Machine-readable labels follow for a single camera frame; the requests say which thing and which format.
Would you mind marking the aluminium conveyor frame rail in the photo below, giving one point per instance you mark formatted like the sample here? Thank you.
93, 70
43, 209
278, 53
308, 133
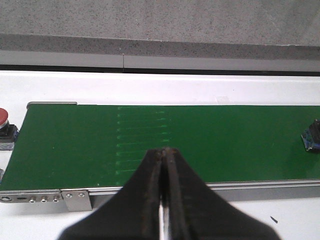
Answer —
225, 186

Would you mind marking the grey stone counter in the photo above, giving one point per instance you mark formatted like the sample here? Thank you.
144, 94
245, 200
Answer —
238, 35

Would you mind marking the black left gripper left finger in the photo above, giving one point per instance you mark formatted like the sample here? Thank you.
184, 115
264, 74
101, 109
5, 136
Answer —
131, 214

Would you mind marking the steel conveyor left bracket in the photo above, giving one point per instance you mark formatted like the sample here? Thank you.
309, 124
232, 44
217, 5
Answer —
77, 200

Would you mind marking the red mushroom push button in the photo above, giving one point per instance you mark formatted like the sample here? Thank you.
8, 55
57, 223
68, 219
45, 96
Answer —
8, 132
311, 137

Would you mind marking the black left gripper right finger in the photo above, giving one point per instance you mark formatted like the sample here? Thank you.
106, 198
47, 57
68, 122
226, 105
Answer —
198, 213

